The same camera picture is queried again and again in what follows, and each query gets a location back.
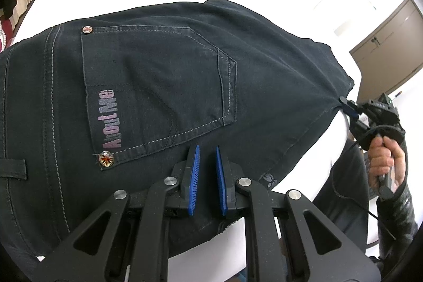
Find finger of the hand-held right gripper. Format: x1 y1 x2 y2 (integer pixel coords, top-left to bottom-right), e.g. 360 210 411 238
339 96 361 119
349 118 368 139

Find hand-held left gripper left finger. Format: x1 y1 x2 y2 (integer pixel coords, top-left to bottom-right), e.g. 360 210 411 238
32 145 201 282

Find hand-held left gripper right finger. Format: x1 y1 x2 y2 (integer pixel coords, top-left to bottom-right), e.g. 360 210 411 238
215 146 381 282

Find dark denim pants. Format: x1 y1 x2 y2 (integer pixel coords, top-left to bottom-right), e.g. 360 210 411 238
0 0 355 272

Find person's right forearm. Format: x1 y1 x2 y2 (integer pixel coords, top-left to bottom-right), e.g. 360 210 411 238
376 141 421 256

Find person's right hand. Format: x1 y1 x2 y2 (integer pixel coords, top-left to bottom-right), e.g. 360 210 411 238
367 137 406 191

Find person's dark trouser leg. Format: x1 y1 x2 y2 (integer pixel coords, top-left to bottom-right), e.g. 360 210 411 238
312 139 380 248

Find brown cabinet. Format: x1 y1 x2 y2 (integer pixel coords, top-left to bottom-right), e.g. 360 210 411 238
349 0 423 104

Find red and white cloth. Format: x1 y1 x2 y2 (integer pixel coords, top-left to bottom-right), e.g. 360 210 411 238
0 17 18 53

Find thin black cable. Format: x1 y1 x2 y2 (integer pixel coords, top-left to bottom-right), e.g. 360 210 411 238
332 140 397 241

